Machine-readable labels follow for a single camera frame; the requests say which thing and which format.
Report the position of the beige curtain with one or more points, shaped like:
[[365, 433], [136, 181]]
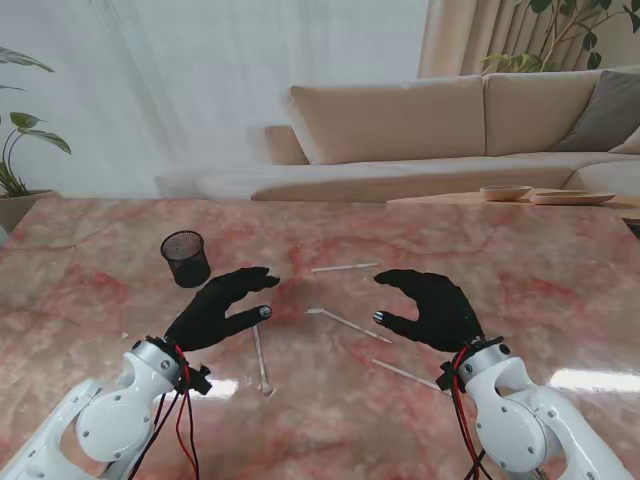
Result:
[[460, 35]]

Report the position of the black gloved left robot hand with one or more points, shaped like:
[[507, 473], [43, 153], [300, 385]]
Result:
[[210, 315]]

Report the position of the flat wooden plate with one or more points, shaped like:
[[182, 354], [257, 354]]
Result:
[[570, 198]]

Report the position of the wooden bowl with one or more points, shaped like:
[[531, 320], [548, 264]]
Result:
[[505, 193]]

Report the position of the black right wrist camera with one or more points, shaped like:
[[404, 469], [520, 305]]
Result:
[[446, 377]]

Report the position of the large-leaf green plant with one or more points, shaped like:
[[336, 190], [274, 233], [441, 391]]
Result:
[[47, 139]]

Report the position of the beige sofa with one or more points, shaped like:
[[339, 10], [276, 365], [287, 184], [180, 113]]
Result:
[[390, 120]]

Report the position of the pale plant pot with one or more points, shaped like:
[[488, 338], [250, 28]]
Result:
[[20, 210]]

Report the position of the black mesh holder cup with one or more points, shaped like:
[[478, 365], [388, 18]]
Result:
[[190, 267]]

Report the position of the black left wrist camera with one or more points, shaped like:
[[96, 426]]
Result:
[[200, 380]]

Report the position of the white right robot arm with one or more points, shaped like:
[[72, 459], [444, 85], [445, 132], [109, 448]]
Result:
[[510, 415]]

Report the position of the white straw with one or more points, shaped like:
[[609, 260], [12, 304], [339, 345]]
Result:
[[350, 324], [345, 267], [261, 360]]

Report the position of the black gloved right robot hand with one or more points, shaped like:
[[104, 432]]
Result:
[[445, 315]]

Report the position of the grey cushion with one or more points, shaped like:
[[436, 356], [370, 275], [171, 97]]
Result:
[[605, 115]]

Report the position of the small-leaf green tree plant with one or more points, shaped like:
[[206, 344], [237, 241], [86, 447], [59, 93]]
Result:
[[515, 62]]

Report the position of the cream cushion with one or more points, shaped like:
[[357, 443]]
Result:
[[630, 146]]

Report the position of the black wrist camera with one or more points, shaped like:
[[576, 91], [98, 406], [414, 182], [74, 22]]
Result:
[[446, 377], [200, 380]]

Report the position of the sheer white curtain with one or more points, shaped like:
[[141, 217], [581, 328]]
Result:
[[200, 75]]

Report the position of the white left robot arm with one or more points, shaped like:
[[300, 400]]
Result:
[[115, 420]]

